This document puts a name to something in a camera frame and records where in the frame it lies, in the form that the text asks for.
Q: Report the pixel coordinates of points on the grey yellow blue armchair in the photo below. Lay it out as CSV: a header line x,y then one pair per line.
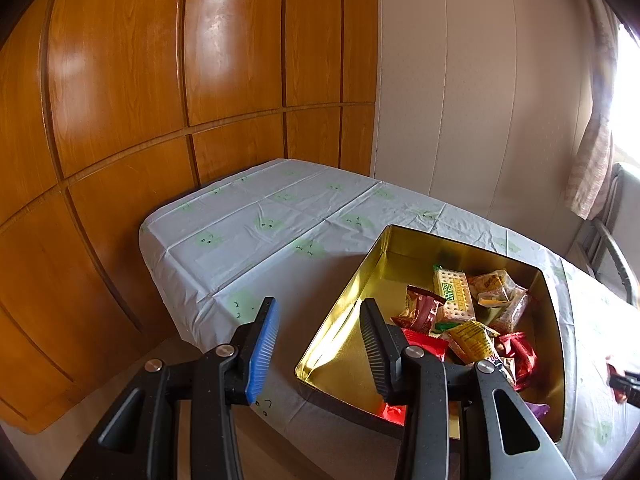
x,y
617,260

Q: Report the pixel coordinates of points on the shiny red square packet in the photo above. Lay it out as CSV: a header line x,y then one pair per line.
x,y
522,355

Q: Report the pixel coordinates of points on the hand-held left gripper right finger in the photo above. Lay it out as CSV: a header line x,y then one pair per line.
x,y
380,355

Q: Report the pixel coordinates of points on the wooden wardrobe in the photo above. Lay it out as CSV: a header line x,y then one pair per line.
x,y
125,85

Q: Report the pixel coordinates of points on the long red snack packet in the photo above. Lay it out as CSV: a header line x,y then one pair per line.
x,y
430,345

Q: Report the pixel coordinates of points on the maroon tin box gold inside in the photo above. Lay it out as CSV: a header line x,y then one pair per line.
x,y
350,320

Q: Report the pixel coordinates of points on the yellow and dark brown packet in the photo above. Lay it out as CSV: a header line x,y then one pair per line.
x,y
472,340

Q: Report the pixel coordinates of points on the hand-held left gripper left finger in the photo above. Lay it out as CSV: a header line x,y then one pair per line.
x,y
262,355

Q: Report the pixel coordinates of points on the window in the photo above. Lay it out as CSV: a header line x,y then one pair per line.
x,y
630,90

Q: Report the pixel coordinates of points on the cracker packet green ends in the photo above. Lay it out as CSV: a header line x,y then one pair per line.
x,y
452,292

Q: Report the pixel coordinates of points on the long cracker packet red end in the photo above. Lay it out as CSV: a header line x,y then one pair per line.
x,y
515,312

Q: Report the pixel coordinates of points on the purple snack packet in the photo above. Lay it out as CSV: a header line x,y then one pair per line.
x,y
539,410

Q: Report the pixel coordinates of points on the checked beige curtain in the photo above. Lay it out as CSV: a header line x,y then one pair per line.
x,y
592,170

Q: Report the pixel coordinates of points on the pale blue printed tablecloth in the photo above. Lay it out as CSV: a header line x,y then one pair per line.
x,y
280,220

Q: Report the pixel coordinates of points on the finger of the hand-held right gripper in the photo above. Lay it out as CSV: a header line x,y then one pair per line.
x,y
627,382

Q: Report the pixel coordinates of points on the dark red snack packet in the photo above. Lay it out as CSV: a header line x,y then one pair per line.
x,y
420,310

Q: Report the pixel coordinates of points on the yellow clear-window snack packet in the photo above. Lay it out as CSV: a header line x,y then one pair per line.
x,y
492,282

